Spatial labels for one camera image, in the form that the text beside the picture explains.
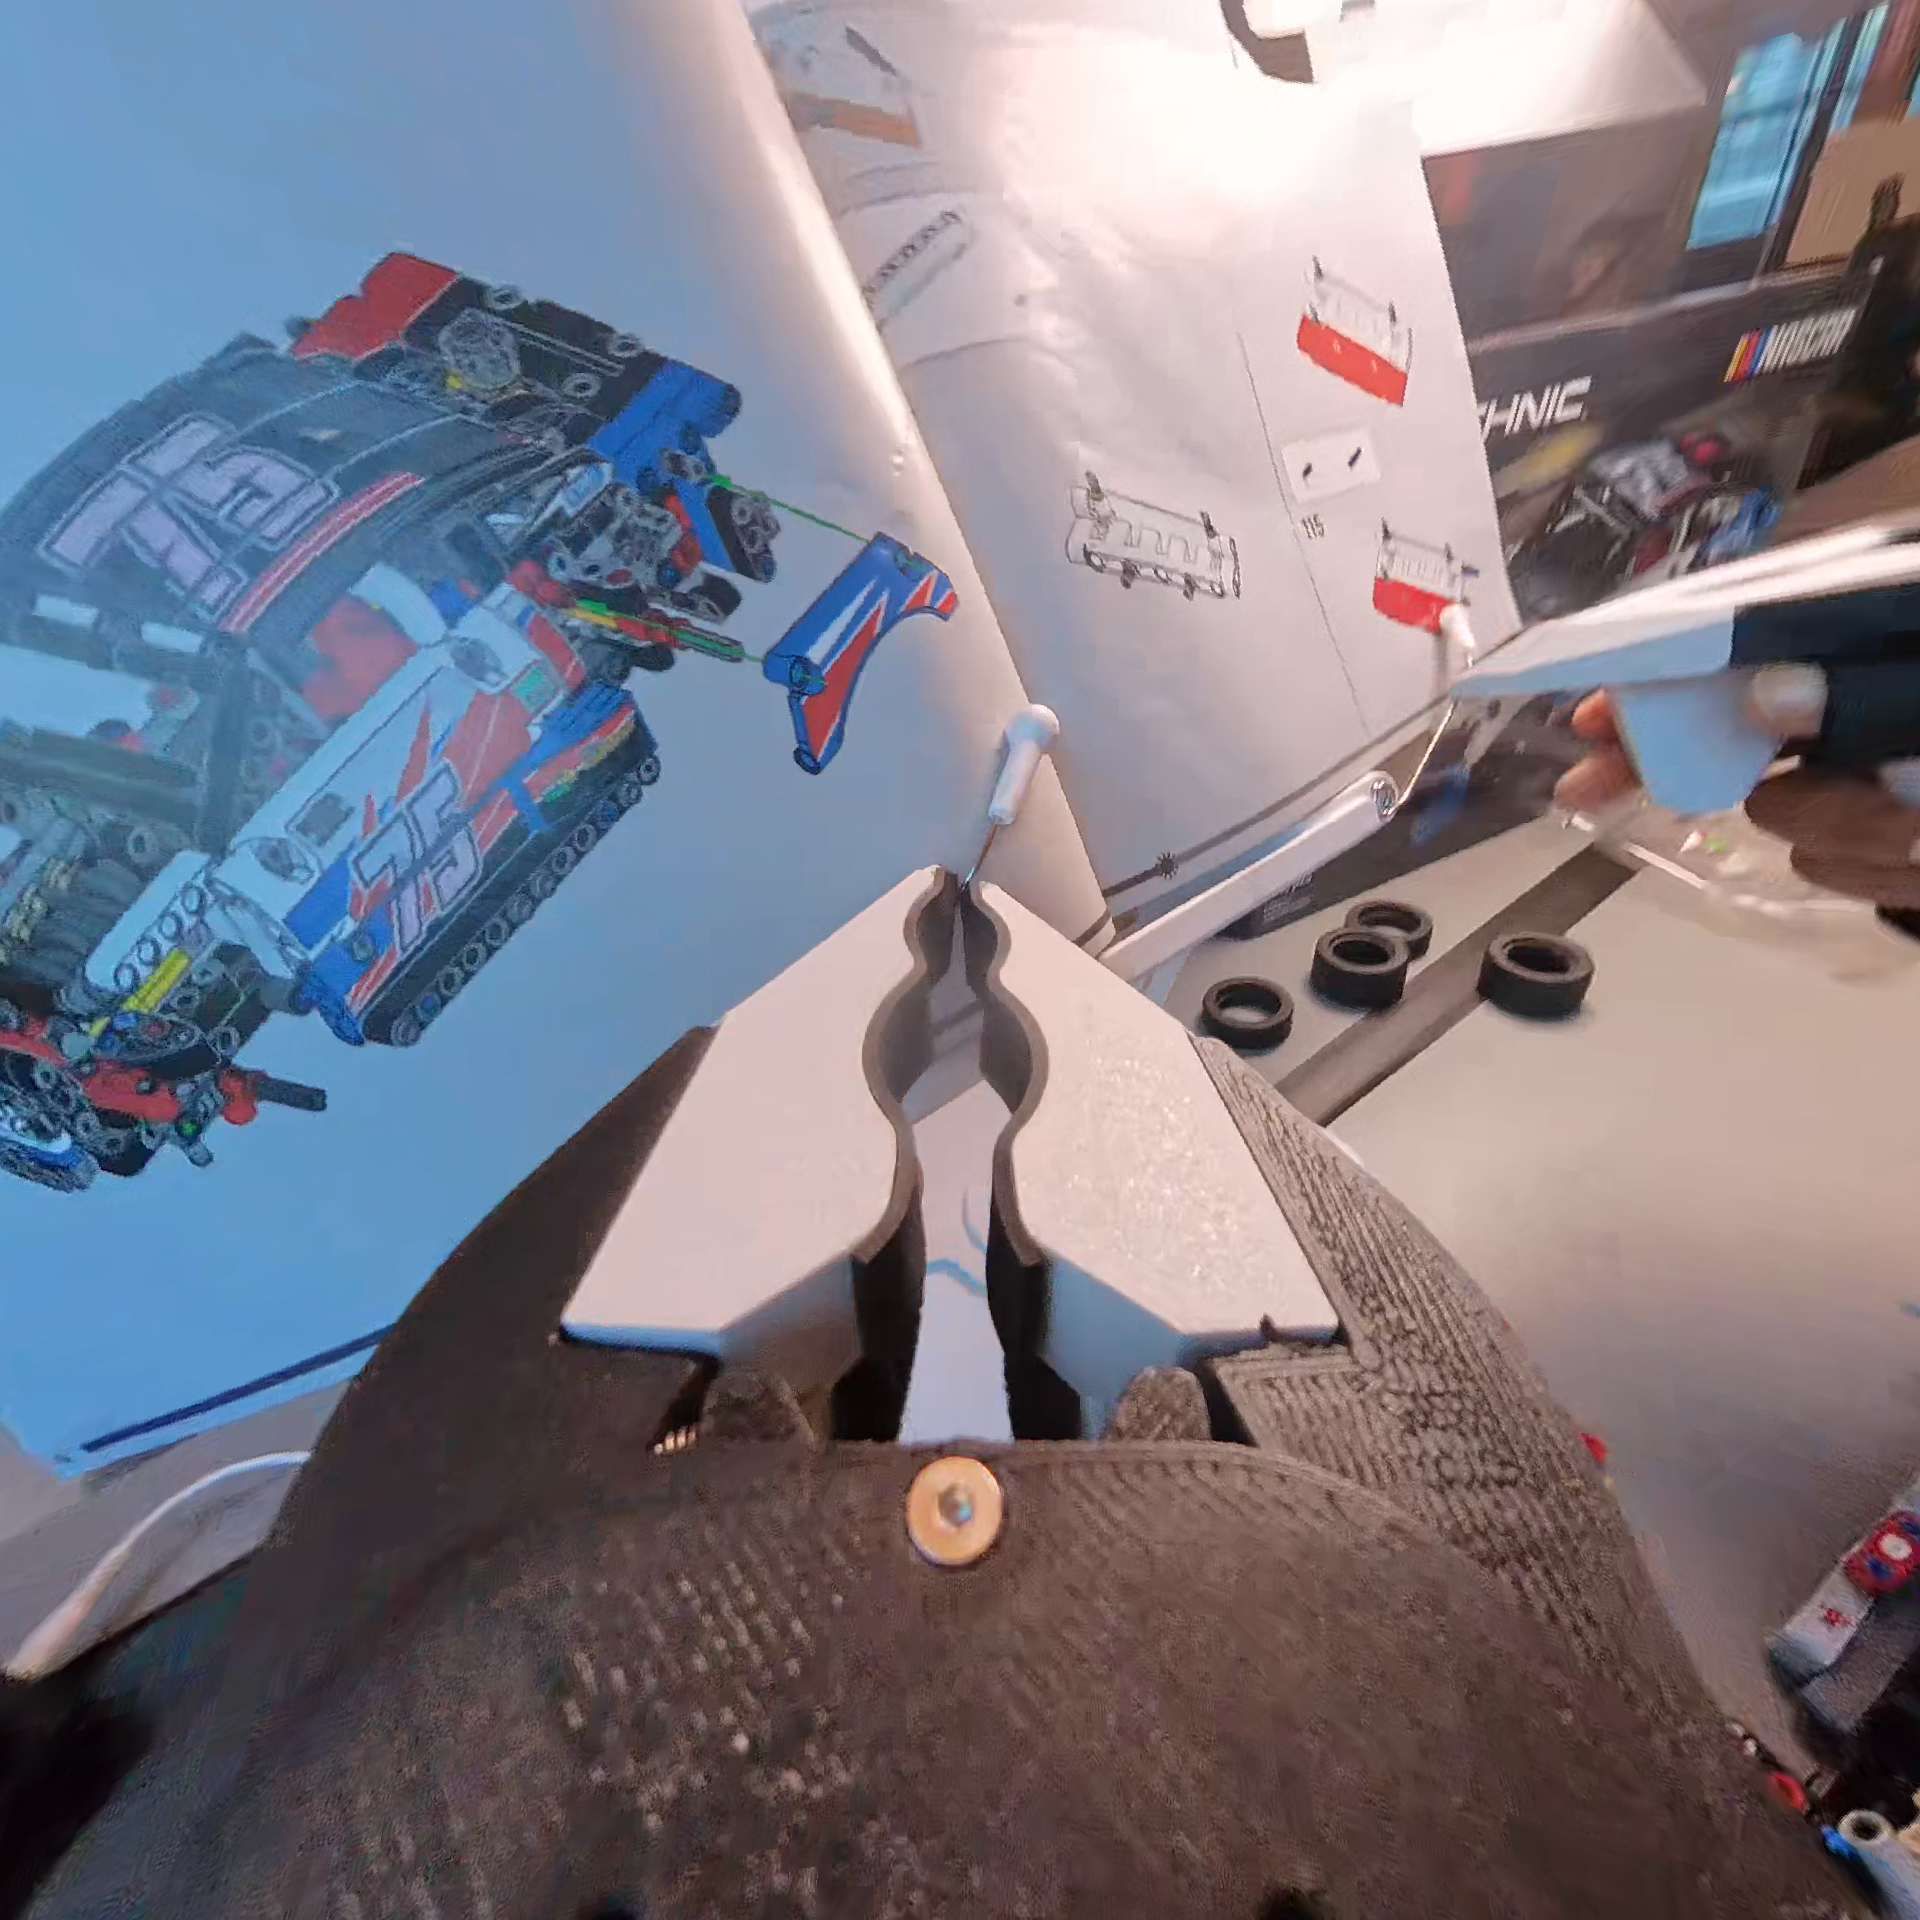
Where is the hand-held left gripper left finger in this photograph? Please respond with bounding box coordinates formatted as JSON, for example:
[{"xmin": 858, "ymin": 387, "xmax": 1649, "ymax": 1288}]
[{"xmin": 559, "ymin": 866, "xmax": 962, "ymax": 1427}]

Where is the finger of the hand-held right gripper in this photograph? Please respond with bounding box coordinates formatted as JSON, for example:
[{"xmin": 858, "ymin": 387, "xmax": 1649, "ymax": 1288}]
[
  {"xmin": 1500, "ymin": 517, "xmax": 1920, "ymax": 644},
  {"xmin": 1449, "ymin": 612, "xmax": 1745, "ymax": 704}
]

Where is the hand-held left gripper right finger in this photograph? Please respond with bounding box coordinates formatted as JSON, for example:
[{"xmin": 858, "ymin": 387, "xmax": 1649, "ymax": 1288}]
[{"xmin": 968, "ymin": 882, "xmax": 1345, "ymax": 1438}]

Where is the lego instruction booklet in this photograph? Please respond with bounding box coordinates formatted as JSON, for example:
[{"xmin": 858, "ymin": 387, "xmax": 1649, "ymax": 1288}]
[{"xmin": 0, "ymin": 0, "xmax": 1525, "ymax": 1480}]

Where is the lego set box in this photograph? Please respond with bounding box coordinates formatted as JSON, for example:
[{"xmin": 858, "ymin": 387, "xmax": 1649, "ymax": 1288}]
[{"xmin": 1417, "ymin": 0, "xmax": 1920, "ymax": 633}]

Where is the lego race car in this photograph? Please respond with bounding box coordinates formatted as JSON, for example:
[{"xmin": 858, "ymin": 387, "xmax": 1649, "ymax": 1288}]
[{"xmin": 1727, "ymin": 1476, "xmax": 1920, "ymax": 1920}]

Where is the person's right hand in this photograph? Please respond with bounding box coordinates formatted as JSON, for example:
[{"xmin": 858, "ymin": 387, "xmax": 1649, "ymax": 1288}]
[{"xmin": 1552, "ymin": 662, "xmax": 1920, "ymax": 944}]

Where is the black curved strip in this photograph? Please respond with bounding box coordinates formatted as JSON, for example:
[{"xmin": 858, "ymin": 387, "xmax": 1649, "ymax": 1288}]
[{"xmin": 1276, "ymin": 854, "xmax": 1641, "ymax": 1126}]

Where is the white cable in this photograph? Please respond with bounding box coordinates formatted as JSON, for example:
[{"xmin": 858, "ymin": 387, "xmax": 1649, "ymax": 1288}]
[{"xmin": 0, "ymin": 1446, "xmax": 313, "ymax": 1682}]

